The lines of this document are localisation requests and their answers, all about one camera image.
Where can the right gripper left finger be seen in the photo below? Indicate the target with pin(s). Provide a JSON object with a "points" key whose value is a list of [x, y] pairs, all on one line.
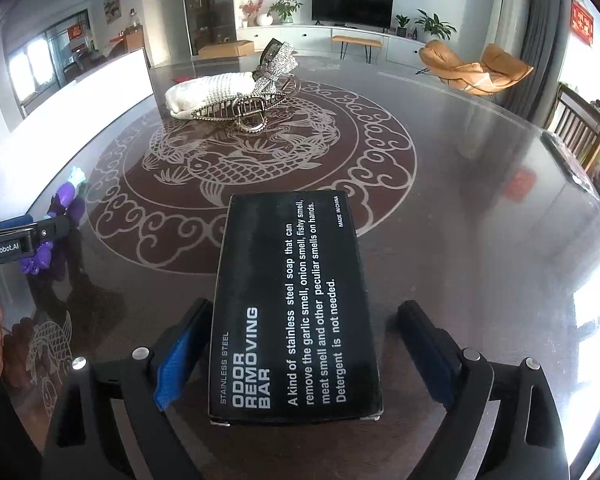
{"points": [[83, 441]]}

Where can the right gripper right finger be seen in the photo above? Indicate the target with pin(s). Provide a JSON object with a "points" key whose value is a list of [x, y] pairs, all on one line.
{"points": [[526, 441]]}

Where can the purple toy figure bundle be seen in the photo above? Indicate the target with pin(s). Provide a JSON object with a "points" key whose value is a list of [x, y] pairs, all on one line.
{"points": [[66, 208]]}

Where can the black odor removing bar box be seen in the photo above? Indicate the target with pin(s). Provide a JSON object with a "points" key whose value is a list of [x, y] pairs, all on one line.
{"points": [[291, 336]]}

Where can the white knitted cloth bundle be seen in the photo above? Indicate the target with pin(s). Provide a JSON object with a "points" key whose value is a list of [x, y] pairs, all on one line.
{"points": [[188, 97]]}

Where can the gold rhinestone hair claw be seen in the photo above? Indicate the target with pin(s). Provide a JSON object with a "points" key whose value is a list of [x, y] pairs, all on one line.
{"points": [[248, 113]]}

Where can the cardboard box on floor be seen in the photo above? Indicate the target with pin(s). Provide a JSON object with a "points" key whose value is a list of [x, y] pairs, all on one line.
{"points": [[233, 49]]}

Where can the wooden dining chair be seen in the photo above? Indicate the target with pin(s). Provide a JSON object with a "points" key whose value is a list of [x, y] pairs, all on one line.
{"points": [[577, 123]]}

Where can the dark glass display cabinet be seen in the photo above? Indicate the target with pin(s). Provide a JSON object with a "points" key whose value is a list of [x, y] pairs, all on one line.
{"points": [[209, 22]]}

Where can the red flower vase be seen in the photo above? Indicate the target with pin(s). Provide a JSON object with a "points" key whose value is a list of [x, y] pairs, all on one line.
{"points": [[252, 11]]}

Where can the green potted plant left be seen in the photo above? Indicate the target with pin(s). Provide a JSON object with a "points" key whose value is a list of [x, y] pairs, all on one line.
{"points": [[284, 10]]}

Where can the green potted plant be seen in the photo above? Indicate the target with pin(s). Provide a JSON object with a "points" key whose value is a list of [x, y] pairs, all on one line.
{"points": [[433, 25], [284, 10]]}

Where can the orange butterfly lounge chair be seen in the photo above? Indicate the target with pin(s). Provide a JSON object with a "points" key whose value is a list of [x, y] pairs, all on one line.
{"points": [[495, 72]]}

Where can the grey curtain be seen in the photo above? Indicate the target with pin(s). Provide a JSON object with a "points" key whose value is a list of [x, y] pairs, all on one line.
{"points": [[544, 49]]}

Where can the white tv cabinet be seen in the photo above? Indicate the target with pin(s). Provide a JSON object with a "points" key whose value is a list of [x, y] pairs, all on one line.
{"points": [[315, 40]]}

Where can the wooden bench hairpin legs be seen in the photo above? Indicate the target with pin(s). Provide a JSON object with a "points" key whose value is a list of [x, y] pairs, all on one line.
{"points": [[367, 44]]}

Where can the white floor air conditioner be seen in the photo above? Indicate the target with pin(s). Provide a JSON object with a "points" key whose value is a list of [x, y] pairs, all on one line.
{"points": [[508, 24]]}

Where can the green potted plant right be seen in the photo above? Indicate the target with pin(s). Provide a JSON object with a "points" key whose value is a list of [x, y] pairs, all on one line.
{"points": [[433, 25]]}

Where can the black television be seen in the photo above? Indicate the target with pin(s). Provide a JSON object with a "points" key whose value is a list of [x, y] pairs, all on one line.
{"points": [[373, 13]]}

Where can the small potted plant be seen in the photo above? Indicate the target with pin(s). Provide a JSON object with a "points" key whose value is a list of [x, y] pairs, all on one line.
{"points": [[402, 22]]}

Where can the red wall hanging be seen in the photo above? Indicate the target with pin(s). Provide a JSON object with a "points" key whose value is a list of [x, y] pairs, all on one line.
{"points": [[581, 22]]}

